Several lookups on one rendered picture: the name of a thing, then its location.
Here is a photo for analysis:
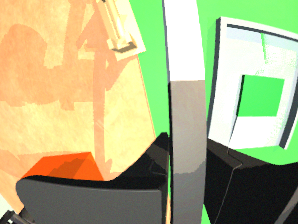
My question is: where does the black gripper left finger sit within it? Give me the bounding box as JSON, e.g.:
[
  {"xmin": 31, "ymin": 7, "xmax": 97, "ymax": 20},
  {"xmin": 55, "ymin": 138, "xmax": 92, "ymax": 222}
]
[{"xmin": 15, "ymin": 132, "xmax": 170, "ymax": 224}]

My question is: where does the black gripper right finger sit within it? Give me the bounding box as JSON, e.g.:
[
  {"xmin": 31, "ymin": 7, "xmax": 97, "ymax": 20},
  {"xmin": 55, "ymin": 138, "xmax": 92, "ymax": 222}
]
[{"xmin": 204, "ymin": 137, "xmax": 298, "ymax": 224}]

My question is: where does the green putting mat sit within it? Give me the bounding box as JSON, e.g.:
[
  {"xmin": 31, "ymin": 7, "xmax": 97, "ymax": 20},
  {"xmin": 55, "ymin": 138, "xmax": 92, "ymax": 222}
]
[{"xmin": 129, "ymin": 0, "xmax": 298, "ymax": 165}]

